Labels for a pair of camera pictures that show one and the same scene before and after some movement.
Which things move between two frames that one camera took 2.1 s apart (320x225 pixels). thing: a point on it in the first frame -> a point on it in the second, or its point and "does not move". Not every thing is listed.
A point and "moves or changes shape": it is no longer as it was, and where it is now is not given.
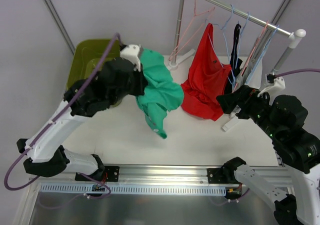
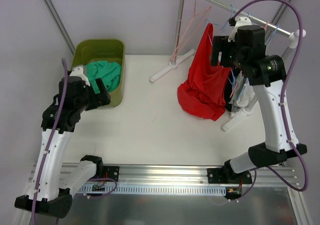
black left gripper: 139,81 -> 100,95
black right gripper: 238,101 -> 219,51
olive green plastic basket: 88,56 does not move
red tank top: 203,93 does not move
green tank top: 163,93 moves or changes shape
